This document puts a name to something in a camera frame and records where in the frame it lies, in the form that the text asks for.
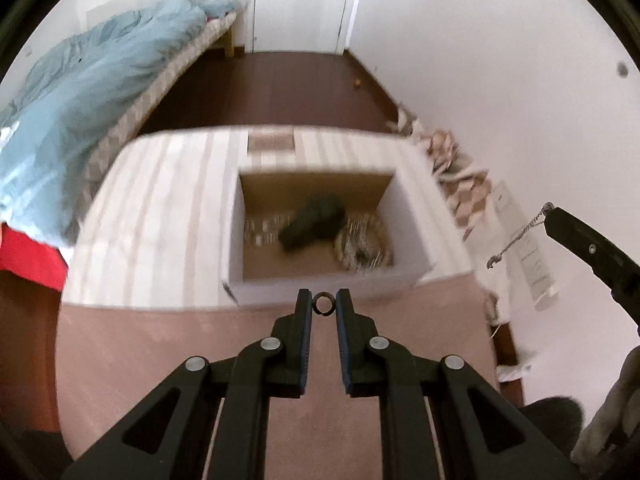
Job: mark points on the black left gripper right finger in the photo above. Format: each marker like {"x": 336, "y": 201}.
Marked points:
{"x": 439, "y": 419}

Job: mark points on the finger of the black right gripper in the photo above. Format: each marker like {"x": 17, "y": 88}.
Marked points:
{"x": 607, "y": 262}

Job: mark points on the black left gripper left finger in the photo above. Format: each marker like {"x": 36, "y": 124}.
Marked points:
{"x": 207, "y": 419}

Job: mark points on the white power strip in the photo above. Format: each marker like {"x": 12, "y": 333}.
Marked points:
{"x": 521, "y": 257}

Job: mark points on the pink suede cloth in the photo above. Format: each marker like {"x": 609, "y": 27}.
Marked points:
{"x": 108, "y": 360}

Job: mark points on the beige checkered blanket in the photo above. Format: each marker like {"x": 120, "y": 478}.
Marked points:
{"x": 466, "y": 188}

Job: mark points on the white cardboard box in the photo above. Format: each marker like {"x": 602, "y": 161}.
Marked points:
{"x": 381, "y": 251}

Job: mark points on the black headband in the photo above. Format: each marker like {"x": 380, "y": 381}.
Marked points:
{"x": 320, "y": 220}

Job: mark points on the red bed sheet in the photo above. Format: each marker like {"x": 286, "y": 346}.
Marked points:
{"x": 35, "y": 262}

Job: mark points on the brown label on mattress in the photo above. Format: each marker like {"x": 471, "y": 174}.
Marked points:
{"x": 270, "y": 141}

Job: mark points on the light blue duvet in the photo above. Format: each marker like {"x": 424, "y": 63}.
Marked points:
{"x": 71, "y": 98}

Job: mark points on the white door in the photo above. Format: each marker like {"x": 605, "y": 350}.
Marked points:
{"x": 315, "y": 26}

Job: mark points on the bed with patterned mattress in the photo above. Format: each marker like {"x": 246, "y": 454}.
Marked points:
{"x": 217, "y": 32}

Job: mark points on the silver chain jewelry in box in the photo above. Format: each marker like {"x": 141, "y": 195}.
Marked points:
{"x": 264, "y": 230}

